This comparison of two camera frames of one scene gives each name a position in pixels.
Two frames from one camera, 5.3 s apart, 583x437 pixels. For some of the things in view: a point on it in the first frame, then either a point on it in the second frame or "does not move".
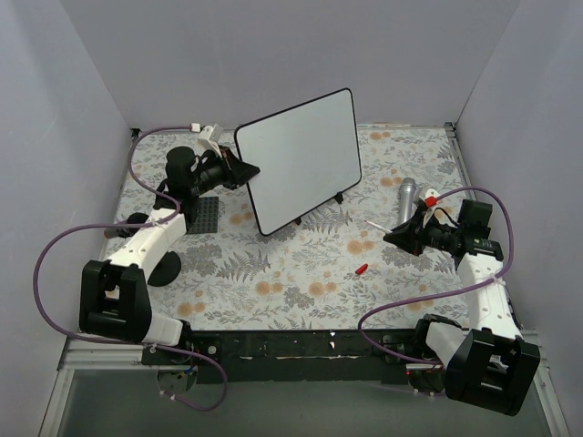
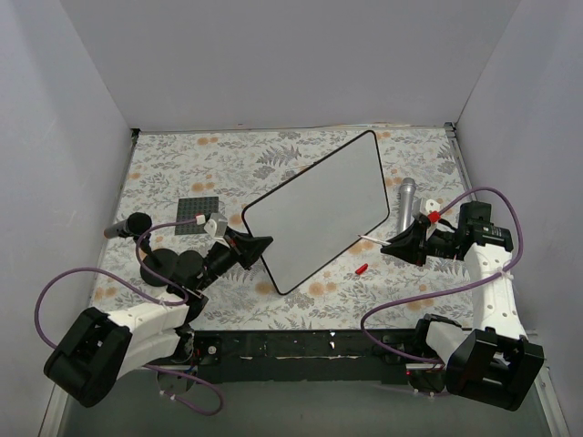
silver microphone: (406, 198) does not move
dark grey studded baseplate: (207, 217) does not move
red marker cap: (362, 269) does not move
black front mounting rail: (274, 355) does not move
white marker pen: (387, 230) → (375, 240)
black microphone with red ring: (127, 232) does not move
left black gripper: (229, 167) → (242, 250)
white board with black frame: (307, 154) → (319, 212)
